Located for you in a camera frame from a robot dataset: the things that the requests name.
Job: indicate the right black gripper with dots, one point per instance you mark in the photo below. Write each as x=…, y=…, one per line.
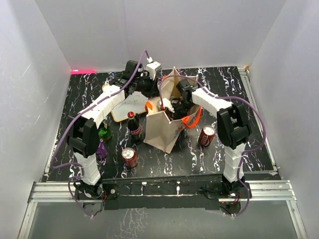
x=176, y=115

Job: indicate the dark cola glass bottle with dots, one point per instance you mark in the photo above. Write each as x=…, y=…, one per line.
x=134, y=128

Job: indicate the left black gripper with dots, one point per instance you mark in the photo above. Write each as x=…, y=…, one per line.
x=153, y=91

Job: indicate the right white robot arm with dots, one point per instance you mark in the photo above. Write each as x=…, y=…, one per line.
x=233, y=128

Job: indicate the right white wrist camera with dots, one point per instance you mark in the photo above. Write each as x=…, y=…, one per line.
x=165, y=104

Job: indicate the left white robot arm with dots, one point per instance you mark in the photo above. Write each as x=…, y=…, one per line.
x=83, y=135

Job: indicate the small whiteboard wooden frame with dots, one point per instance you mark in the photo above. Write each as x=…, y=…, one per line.
x=133, y=103

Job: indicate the beige canvas bag orange handles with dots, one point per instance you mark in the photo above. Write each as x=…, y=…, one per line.
x=161, y=130

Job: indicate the red can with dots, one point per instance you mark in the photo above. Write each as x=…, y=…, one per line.
x=129, y=157
x=206, y=136

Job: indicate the purple can front left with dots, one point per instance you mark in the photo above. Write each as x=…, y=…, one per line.
x=101, y=152

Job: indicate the green glass bottle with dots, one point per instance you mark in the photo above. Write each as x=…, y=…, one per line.
x=104, y=132

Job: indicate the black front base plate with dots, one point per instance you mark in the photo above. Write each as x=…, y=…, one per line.
x=192, y=191

